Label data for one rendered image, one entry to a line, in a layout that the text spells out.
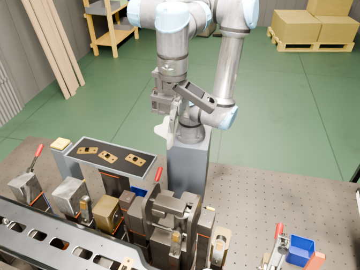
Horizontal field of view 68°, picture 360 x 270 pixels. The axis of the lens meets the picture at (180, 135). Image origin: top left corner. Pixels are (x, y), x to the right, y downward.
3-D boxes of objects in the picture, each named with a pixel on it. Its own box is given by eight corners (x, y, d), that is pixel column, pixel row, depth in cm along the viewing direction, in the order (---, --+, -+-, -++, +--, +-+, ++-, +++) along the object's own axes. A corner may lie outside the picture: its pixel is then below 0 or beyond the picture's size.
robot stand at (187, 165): (175, 172, 167) (174, 120, 142) (207, 177, 164) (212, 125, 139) (167, 197, 152) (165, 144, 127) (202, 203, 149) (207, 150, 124)
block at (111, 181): (112, 223, 139) (95, 161, 111) (120, 210, 145) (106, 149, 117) (129, 229, 137) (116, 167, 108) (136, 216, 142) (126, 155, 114)
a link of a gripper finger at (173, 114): (170, 132, 73) (177, 101, 73) (176, 133, 73) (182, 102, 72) (164, 132, 69) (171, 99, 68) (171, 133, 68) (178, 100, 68)
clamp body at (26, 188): (35, 231, 136) (6, 184, 113) (51, 212, 145) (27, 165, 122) (47, 235, 134) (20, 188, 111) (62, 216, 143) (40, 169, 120)
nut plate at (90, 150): (76, 154, 113) (75, 151, 112) (79, 148, 116) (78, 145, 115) (96, 154, 113) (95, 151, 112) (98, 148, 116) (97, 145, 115)
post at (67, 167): (73, 208, 146) (48, 149, 118) (82, 198, 152) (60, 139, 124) (85, 212, 144) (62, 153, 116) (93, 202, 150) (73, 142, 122)
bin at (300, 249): (284, 262, 123) (289, 252, 118) (285, 242, 131) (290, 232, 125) (309, 270, 120) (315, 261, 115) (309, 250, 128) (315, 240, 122)
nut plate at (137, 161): (124, 159, 110) (124, 157, 110) (130, 154, 113) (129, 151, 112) (140, 166, 107) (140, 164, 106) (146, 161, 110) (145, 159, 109)
